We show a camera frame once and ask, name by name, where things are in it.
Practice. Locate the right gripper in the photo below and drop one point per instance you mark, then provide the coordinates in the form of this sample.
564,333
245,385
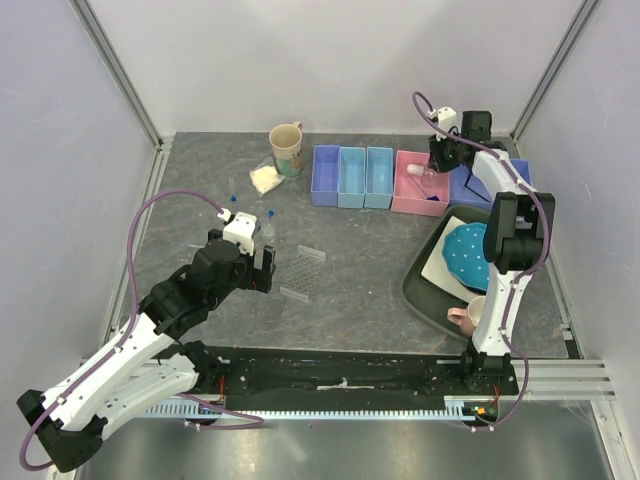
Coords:
436,160

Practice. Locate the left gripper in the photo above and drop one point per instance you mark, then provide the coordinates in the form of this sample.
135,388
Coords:
259,278

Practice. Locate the glass flask with stopper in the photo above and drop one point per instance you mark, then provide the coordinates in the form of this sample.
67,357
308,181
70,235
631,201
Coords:
420,170

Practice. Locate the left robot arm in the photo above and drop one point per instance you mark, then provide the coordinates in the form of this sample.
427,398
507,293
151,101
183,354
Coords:
145,362

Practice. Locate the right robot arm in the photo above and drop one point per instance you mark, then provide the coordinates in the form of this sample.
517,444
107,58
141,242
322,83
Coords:
516,242

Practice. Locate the large purple bin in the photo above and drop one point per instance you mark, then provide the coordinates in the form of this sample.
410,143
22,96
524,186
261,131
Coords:
457,196

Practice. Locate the pink bin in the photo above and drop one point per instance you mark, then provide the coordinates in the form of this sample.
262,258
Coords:
405,199

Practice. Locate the light blue bin right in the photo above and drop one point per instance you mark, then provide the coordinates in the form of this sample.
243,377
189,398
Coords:
379,178

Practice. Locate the light blue bin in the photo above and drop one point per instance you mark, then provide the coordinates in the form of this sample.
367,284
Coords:
379,178
352,171

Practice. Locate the test tube blue cap far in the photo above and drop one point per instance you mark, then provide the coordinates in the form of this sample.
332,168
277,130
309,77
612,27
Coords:
232,190

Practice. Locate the clear test tube rack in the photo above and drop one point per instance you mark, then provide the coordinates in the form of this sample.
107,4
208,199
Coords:
302,273

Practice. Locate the bag of white powder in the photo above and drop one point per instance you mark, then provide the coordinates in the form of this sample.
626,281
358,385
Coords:
265,176

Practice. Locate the blue dotted plate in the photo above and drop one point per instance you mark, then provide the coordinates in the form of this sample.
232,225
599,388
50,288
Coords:
464,257

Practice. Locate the light blue bin left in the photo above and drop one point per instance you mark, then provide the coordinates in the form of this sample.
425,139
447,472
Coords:
352,171

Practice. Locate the purple bin leftmost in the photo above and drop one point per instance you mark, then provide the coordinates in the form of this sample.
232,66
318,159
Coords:
324,181

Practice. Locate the beige cartoon mug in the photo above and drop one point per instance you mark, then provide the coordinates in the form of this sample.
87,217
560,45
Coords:
286,144

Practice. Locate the dark green tray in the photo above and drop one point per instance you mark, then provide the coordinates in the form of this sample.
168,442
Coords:
424,299

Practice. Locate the pink mug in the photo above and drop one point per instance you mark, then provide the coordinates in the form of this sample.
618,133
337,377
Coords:
467,319

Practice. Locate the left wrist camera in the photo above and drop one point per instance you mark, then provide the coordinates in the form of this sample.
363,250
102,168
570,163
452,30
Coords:
240,229

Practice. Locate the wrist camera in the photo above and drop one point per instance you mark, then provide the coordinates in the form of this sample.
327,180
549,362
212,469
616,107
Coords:
240,229
445,119

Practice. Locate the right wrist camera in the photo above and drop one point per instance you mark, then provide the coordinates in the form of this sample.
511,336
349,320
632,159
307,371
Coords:
445,119

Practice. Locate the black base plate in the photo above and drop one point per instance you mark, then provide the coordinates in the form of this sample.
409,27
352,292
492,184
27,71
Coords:
285,380

